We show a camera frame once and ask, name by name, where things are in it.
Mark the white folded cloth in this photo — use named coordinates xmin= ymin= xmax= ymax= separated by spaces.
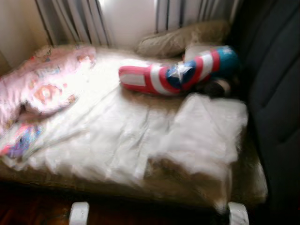
xmin=149 ymin=93 xmax=249 ymax=181

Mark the pink cartoon print blanket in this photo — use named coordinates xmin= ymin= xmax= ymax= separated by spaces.
xmin=0 ymin=45 xmax=97 ymax=136

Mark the anime cover comic book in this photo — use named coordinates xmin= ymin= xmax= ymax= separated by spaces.
xmin=0 ymin=122 xmax=44 ymax=158

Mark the beige pillow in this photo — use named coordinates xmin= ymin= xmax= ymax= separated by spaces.
xmin=136 ymin=20 xmax=231 ymax=59

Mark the black padded chair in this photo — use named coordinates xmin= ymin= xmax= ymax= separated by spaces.
xmin=229 ymin=0 xmax=300 ymax=225

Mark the grey striped curtain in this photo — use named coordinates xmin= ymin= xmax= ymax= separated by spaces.
xmin=155 ymin=0 xmax=240 ymax=34
xmin=35 ymin=0 xmax=114 ymax=47

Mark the red white blue shield pillow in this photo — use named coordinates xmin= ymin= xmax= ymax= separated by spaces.
xmin=118 ymin=45 xmax=240 ymax=97

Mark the beige floral bed sheet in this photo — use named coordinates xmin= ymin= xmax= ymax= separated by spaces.
xmin=0 ymin=45 xmax=269 ymax=209

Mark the small dark round object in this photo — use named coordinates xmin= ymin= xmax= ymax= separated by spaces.
xmin=204 ymin=77 xmax=233 ymax=98

